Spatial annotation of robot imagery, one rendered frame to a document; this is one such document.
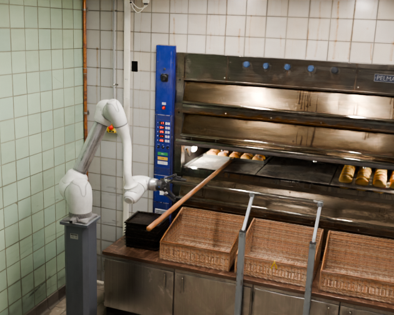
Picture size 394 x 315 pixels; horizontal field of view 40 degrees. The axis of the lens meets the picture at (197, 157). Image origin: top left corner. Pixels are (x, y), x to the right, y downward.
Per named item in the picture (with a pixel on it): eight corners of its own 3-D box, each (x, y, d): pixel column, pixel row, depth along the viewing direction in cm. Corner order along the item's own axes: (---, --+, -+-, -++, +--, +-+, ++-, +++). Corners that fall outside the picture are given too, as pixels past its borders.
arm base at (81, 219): (58, 223, 358) (58, 215, 357) (74, 212, 379) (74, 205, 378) (83, 227, 354) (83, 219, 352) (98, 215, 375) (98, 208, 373)
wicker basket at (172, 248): (181, 237, 453) (181, 205, 446) (246, 248, 435) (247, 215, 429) (157, 259, 408) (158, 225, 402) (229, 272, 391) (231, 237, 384)
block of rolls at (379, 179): (344, 164, 470) (345, 159, 469) (403, 172, 454) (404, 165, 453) (337, 182, 414) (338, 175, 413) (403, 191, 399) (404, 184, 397)
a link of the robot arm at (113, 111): (131, 121, 369) (124, 118, 380) (122, 97, 361) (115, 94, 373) (114, 129, 364) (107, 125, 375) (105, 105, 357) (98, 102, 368)
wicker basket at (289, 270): (250, 249, 434) (252, 216, 427) (321, 262, 415) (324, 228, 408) (232, 273, 390) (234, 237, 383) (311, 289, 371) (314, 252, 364)
